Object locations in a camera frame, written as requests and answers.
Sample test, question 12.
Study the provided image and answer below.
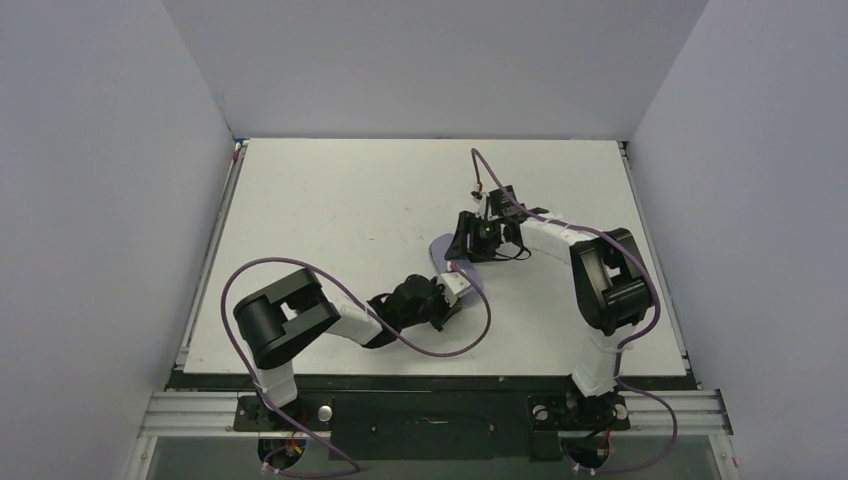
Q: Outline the lilac umbrella case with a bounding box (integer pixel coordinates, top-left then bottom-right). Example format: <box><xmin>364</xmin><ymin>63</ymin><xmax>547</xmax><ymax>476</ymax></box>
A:
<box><xmin>428</xmin><ymin>234</ymin><xmax>483</xmax><ymax>299</ymax></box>

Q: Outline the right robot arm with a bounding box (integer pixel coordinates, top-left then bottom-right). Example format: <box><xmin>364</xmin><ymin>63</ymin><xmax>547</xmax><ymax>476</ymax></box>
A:
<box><xmin>429</xmin><ymin>187</ymin><xmax>658</xmax><ymax>398</ymax></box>

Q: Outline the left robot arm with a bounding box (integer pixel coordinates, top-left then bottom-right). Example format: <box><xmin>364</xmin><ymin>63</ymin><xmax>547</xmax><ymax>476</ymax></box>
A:
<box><xmin>233</xmin><ymin>268</ymin><xmax>472</xmax><ymax>407</ymax></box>

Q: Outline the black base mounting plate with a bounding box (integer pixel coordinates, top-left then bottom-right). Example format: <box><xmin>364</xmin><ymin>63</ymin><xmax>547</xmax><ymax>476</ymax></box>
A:
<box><xmin>233</xmin><ymin>391</ymin><xmax>630</xmax><ymax>461</ymax></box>

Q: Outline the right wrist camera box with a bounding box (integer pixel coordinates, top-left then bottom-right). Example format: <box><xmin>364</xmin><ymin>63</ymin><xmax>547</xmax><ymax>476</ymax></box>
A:
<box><xmin>487</xmin><ymin>185</ymin><xmax>522</xmax><ymax>217</ymax></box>

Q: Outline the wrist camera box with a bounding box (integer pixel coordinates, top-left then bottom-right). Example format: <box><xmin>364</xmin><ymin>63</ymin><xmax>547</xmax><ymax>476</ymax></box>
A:
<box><xmin>487</xmin><ymin>185</ymin><xmax>522</xmax><ymax>217</ymax></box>
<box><xmin>438</xmin><ymin>271</ymin><xmax>475</xmax><ymax>306</ymax></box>

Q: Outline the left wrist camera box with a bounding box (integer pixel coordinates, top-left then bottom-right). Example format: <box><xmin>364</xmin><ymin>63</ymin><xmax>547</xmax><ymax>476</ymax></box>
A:
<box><xmin>438</xmin><ymin>271</ymin><xmax>475</xmax><ymax>306</ymax></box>

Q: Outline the aluminium rail base frame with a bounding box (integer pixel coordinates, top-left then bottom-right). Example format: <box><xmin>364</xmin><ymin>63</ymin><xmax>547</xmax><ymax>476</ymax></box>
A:
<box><xmin>127</xmin><ymin>387</ymin><xmax>740</xmax><ymax>479</ymax></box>

